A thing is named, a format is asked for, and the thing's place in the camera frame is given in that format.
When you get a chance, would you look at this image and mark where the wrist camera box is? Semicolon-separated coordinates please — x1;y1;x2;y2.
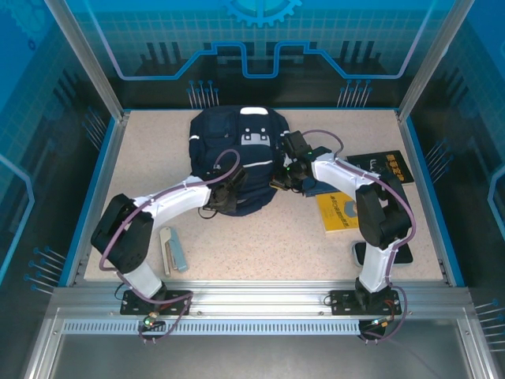
226;166;250;193
280;131;313;159

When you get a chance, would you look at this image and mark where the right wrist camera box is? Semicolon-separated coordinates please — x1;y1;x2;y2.
280;131;313;159

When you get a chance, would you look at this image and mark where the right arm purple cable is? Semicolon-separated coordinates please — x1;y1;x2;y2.
302;129;418;345

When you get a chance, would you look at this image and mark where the navy blue backpack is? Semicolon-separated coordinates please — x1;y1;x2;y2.
188;105;291;217

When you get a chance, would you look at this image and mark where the black smartphone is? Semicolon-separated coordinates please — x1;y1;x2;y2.
350;241;414;268

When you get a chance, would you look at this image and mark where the blue table edge trim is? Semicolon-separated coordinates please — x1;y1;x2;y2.
58;114;118;287
122;106;399;113
405;114;467;287

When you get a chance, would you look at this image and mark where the aluminium mounting rail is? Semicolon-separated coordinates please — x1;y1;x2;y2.
51;280;471;319

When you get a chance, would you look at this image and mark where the aluminium frame post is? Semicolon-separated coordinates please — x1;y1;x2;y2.
395;0;474;124
43;0;132;124

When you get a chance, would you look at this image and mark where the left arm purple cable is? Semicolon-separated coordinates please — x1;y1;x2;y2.
97;148;242;345

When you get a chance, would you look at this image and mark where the beige ruler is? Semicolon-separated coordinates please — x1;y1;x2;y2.
159;227;177;274

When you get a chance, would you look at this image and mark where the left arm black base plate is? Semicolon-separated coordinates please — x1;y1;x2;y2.
120;290;193;316

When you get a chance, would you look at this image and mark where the black book yellow title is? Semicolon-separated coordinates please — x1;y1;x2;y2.
346;149;415;186

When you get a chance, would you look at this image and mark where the blue book yellow label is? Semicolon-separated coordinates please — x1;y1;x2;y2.
302;178;337;197

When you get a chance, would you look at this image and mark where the left aluminium frame post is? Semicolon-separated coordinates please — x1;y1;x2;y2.
43;0;132;124

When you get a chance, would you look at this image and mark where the aluminium side rail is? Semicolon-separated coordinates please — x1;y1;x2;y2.
65;112;131;287

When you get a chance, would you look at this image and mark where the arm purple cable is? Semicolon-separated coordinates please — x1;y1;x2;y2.
97;148;242;345
302;129;418;345

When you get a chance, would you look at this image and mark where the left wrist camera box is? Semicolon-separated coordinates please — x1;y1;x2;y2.
226;166;250;193

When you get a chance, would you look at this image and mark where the blue grey stationery box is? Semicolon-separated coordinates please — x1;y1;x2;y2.
168;232;190;273

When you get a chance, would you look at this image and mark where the slotted grey cable duct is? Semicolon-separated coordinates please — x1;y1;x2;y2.
62;319;363;336

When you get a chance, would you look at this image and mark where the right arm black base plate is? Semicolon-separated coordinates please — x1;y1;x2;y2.
329;290;402;316

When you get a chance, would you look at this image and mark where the right aluminium frame post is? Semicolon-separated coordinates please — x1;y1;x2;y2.
395;0;474;124

